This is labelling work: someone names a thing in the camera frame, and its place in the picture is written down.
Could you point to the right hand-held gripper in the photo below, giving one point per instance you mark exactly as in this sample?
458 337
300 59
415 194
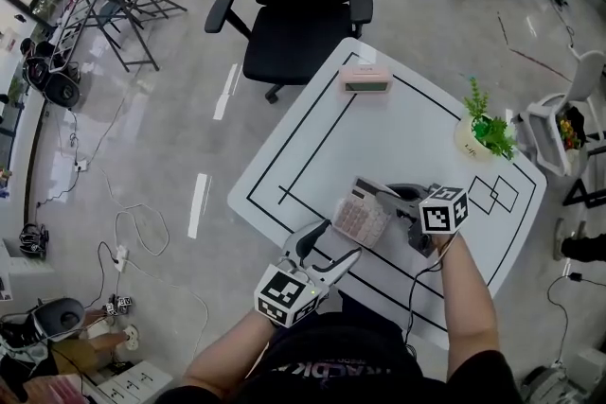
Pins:
442 213

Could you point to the hand-held gripper on floor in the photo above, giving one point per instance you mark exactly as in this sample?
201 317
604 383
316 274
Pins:
118 303

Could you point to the grey headset device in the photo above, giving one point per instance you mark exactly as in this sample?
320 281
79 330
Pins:
47 321

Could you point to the white drawer cabinet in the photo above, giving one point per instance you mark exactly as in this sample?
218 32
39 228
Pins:
128 381

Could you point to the green plant in white pot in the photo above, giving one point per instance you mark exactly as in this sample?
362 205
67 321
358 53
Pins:
478 137

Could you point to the pink calculator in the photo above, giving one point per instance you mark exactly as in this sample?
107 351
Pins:
360 215

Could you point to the black office chair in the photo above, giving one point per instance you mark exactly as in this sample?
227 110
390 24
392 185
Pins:
298 28

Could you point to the pink digital clock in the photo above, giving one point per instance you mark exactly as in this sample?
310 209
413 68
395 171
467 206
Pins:
365 78

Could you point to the black folding table frame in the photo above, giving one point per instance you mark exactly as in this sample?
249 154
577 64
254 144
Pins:
118 9

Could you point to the black power adapter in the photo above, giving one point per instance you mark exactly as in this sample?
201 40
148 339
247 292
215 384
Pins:
575 277

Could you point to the person's black shirt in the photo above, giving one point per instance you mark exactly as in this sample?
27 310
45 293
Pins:
341 369

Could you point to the person's left forearm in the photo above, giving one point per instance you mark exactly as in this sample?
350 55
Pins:
227 355

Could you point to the white power strip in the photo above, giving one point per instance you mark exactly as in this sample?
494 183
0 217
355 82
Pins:
121 258

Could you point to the person's right forearm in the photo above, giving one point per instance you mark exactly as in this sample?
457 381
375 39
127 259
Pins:
466 293

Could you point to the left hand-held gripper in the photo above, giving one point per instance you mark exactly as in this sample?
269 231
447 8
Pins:
284 293

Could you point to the white plastic chair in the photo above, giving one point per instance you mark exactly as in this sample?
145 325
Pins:
568 109

